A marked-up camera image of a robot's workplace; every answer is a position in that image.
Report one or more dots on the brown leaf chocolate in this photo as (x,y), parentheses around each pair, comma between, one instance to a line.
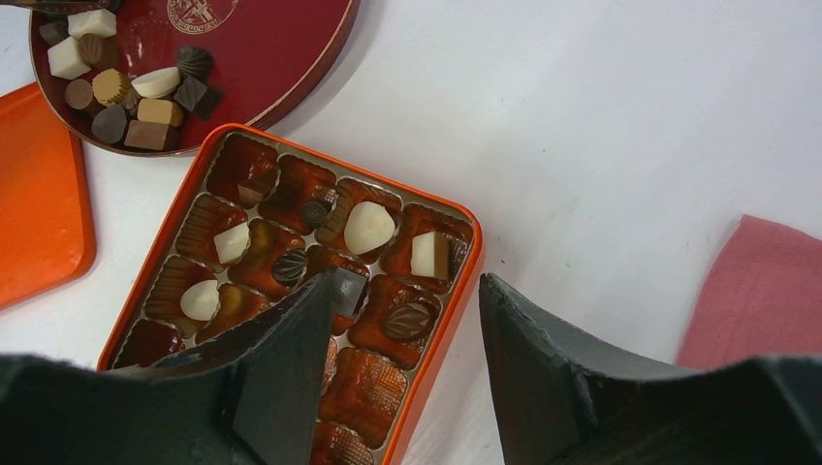
(407,322)

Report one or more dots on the orange box lid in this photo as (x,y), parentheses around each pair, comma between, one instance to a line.
(47,227)

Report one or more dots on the dark leaf chocolate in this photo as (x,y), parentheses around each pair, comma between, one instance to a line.
(289,267)

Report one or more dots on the white rounded chocolate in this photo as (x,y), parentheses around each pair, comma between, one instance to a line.
(369,226)

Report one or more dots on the metal serving tongs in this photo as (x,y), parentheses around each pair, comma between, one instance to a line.
(59,7)

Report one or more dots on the dark ribbed chocolate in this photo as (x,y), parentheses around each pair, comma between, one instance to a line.
(314,213)

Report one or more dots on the round dark red plate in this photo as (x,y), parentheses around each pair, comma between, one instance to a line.
(268,55)

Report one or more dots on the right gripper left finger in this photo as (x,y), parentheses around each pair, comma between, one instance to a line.
(248,396)

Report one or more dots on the brown oval chocolate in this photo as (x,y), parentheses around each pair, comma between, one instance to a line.
(79,95)

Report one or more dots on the orange compartment chocolate box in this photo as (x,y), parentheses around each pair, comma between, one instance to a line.
(254,219)

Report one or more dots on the pink cloth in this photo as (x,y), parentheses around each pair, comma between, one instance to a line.
(761,296)

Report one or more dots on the dark square chocolate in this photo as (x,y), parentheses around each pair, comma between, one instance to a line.
(348,291)

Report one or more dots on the white oval chocolate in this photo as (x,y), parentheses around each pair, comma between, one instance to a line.
(201,302)
(158,83)

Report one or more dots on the white square chocolate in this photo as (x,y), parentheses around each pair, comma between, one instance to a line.
(101,23)
(64,60)
(430,256)

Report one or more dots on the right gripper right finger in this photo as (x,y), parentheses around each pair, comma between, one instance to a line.
(564,396)

